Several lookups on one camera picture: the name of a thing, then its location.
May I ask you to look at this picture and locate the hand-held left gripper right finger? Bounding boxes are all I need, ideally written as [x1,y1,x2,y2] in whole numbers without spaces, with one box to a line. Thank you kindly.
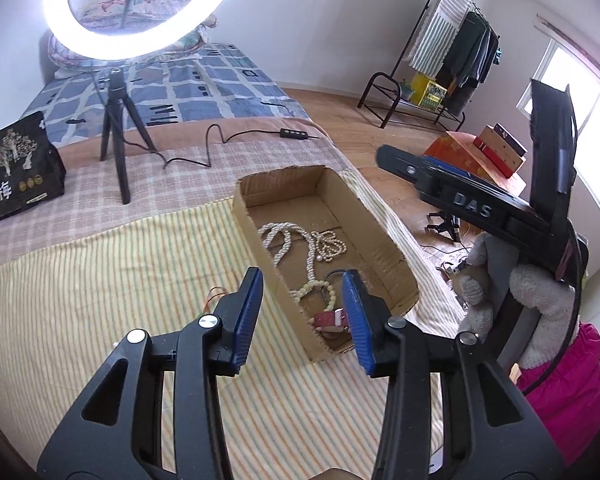
[342,269,566,480]

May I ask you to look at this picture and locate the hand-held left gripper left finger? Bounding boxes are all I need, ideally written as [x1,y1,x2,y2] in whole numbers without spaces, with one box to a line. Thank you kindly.
[37,266,265,480]

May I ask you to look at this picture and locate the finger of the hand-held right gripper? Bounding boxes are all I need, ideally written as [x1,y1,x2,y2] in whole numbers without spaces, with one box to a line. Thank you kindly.
[377,144,461,188]

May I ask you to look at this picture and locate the cream bead bracelet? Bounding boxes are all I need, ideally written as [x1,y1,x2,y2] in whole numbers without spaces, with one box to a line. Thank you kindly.
[289,281,339,311]

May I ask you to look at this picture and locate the green pendant red cord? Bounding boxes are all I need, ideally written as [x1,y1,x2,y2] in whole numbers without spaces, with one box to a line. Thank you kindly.
[203,286,229,313]

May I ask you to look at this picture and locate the cardboard box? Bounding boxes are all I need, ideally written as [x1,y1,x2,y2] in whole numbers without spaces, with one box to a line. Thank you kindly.
[232,165,420,363]

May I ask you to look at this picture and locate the white bead necklace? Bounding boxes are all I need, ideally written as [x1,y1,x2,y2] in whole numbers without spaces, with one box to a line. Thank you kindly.
[257,221,347,286]

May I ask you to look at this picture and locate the person's right forearm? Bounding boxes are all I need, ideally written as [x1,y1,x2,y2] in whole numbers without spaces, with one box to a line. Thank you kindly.
[517,322,600,467]

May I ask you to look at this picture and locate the person's right hand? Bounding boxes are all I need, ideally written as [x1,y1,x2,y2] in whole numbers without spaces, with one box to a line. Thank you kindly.
[452,232,583,371]

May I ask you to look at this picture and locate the orange cloth covered table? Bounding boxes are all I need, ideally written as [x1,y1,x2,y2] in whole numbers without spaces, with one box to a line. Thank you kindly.
[422,131,528,198]

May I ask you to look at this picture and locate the small black floor tripod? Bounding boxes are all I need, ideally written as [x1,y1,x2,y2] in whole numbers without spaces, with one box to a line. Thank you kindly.
[426,210,463,243]

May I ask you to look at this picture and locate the red and tan boxes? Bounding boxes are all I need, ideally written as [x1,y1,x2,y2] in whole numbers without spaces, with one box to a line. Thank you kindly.
[476,125,527,178]

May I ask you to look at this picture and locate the yellow crate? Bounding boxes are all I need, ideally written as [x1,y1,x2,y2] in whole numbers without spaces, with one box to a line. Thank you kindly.
[410,72,448,108]

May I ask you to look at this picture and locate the black clothes rack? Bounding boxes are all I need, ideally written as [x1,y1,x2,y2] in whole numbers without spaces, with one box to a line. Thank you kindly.
[357,0,501,133]

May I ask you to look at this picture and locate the dark flat box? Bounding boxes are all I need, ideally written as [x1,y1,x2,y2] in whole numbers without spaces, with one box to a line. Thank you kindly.
[492,122,528,158]

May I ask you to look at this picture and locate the window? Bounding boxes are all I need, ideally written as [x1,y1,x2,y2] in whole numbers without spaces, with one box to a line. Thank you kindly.
[517,35,600,213]

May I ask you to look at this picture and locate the dark hanging clothes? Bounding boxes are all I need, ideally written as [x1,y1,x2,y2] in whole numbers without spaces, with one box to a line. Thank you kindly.
[442,10,501,116]

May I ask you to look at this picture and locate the striped towel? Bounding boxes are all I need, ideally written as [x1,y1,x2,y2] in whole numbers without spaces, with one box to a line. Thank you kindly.
[407,0,473,78]

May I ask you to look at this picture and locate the yellow striped blanket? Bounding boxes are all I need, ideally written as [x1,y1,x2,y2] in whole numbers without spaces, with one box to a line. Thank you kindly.
[0,167,468,480]

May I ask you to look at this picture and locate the beige plaid blanket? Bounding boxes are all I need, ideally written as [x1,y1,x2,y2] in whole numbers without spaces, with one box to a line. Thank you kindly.
[0,137,356,271]

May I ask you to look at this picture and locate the blue patterned bedsheet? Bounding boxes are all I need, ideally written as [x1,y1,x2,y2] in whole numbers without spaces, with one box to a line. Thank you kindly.
[17,42,313,148]

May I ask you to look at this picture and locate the black printed bag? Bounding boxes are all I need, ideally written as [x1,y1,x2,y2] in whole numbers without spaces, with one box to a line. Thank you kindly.
[0,111,67,227]

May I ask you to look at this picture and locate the floral pillow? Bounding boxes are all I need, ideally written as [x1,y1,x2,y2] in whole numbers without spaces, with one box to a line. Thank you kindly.
[75,0,198,23]

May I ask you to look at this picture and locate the floor power strip with cables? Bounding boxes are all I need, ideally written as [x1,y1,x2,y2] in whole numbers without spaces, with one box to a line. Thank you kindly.
[420,240,468,286]

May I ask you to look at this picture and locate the black cable with controller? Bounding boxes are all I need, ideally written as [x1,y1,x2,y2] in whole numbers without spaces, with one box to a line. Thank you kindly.
[161,122,321,171]

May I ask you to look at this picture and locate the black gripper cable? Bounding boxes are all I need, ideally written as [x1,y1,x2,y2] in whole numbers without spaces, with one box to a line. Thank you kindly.
[520,230,590,396]

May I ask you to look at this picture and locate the white ring light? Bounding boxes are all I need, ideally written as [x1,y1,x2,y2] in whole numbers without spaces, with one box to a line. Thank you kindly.
[42,0,243,65]

